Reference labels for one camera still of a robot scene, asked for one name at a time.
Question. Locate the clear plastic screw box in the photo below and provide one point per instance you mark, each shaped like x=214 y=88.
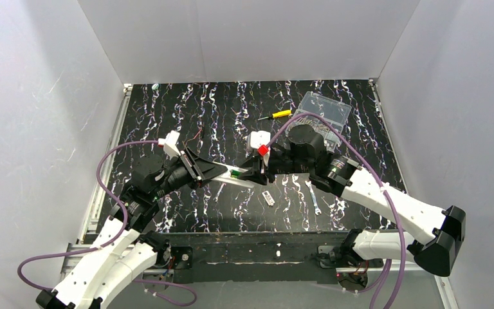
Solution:
x=334 y=112

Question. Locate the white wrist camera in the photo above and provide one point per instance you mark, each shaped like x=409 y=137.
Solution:
x=257 y=143
x=169 y=144

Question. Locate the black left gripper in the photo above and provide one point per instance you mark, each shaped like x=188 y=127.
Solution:
x=191 y=166

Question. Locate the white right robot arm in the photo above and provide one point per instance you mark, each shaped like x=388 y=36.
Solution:
x=427 y=235

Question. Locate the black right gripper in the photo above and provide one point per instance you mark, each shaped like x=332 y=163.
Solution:
x=262 y=165

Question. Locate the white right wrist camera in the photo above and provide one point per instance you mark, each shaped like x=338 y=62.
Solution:
x=257 y=143

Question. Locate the silver flat wrench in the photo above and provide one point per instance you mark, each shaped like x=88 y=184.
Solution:
x=313 y=197

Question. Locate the white remote control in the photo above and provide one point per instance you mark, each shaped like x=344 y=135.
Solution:
x=225 y=177

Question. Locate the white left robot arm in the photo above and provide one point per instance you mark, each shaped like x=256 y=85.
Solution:
x=122 y=251

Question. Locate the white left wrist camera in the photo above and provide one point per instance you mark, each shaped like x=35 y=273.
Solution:
x=169 y=144

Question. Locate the green battery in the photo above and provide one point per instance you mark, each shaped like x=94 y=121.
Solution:
x=235 y=173

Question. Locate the yellow-handled screwdriver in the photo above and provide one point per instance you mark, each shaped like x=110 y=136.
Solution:
x=278 y=114

